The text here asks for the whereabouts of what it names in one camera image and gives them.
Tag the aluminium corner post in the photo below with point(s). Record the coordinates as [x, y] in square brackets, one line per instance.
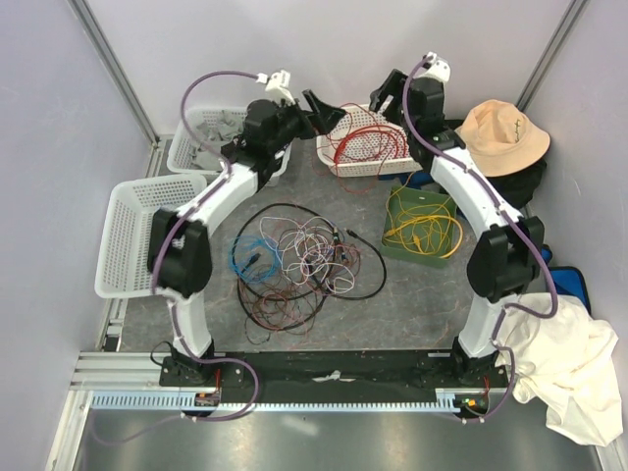
[568, 21]
[105, 51]

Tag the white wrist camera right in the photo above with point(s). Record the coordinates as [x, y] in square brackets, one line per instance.
[436, 66]

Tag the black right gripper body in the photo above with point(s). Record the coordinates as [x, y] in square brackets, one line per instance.
[394, 88]

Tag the aluminium corner post left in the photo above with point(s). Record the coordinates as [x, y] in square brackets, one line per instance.
[105, 51]

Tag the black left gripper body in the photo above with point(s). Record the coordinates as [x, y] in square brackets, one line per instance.
[295, 125]

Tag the white rectangular basket left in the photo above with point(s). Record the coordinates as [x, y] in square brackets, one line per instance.
[122, 263]

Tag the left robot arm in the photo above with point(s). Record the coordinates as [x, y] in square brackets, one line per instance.
[179, 257]

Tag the aluminium corner post right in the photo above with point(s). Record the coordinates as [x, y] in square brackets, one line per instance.
[568, 21]

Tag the white oval perforated basket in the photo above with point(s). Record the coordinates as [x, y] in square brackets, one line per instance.
[365, 144]

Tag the white rectangular basket back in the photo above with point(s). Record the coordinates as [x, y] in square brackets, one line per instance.
[201, 142]

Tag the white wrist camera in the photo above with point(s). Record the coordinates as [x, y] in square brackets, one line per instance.
[436, 66]
[277, 87]

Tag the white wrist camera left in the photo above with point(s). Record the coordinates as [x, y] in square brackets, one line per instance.
[277, 87]

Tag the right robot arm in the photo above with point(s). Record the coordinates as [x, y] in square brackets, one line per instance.
[507, 256]

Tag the beige bucket hat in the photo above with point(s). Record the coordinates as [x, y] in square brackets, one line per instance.
[501, 139]

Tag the black garment under hat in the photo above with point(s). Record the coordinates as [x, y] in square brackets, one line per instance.
[518, 188]

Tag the slotted cable duct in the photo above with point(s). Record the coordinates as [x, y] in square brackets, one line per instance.
[441, 402]

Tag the white cloth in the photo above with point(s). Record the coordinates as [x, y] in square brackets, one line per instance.
[566, 362]

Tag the grey cloth in basket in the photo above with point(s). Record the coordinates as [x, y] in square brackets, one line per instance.
[216, 127]

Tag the blue cloth at wall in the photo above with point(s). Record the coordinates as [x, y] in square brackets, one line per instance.
[568, 280]

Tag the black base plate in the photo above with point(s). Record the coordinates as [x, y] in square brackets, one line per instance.
[339, 375]

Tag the white rectangular basket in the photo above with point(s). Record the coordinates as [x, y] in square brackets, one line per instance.
[122, 263]
[201, 142]

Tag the green rectangular tray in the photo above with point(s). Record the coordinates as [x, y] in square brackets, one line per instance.
[421, 227]

